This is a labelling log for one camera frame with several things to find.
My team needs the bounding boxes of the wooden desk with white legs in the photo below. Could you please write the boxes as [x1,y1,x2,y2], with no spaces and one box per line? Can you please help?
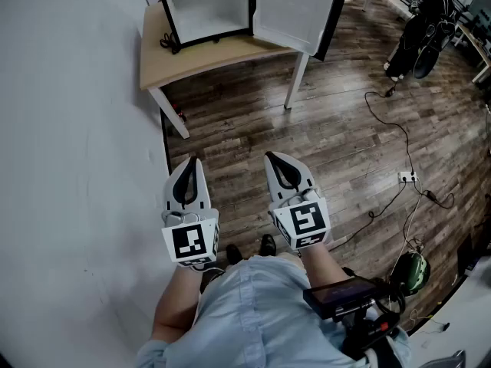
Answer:
[454,23,491,84]

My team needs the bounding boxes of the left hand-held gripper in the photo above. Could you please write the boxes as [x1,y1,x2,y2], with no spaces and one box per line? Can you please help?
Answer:
[160,156,221,270]

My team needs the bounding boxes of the black shoe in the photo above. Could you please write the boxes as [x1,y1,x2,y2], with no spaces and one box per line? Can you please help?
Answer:
[259,234,277,257]
[225,243,243,266]

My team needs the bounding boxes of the person's left forearm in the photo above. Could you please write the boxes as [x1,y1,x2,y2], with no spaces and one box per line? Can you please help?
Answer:
[151,262,206,343]

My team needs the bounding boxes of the black power strip red light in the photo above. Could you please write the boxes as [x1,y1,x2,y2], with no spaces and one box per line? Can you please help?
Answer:
[171,103,189,124]

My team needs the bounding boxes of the thin black floor cable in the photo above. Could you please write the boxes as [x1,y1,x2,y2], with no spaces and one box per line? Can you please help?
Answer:
[328,182,408,252]

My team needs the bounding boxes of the long black power cable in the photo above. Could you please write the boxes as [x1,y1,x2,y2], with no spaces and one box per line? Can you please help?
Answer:
[363,78,417,176]

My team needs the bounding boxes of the wooden table with white legs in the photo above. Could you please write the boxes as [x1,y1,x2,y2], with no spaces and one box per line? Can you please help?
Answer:
[138,2,311,140]

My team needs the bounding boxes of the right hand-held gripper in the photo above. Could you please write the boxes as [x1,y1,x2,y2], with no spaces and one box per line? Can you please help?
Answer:
[263,150,332,251]

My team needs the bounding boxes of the coiled black cable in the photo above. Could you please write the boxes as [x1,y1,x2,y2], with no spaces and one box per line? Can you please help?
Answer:
[159,31,181,56]

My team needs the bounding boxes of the black waist-mounted monitor rig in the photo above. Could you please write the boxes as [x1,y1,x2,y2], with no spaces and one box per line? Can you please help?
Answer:
[302,276,407,362]

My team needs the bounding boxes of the person's light blue shirt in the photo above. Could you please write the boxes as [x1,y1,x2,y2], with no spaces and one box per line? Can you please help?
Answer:
[136,255,414,368]

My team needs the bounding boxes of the white cable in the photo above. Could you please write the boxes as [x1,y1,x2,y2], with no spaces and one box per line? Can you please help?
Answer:
[390,182,423,275]

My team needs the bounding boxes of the white mini fridge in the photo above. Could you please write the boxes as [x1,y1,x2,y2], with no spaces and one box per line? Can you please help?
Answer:
[153,0,351,63]

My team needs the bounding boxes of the green headset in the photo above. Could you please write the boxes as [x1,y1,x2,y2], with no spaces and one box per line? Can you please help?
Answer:
[393,251,431,297]

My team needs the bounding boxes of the person's right forearm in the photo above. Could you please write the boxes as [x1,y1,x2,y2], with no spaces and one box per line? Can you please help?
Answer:
[298,243,348,297]

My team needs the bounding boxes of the black cable with adapter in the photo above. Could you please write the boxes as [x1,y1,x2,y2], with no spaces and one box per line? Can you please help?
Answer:
[416,182,456,210]

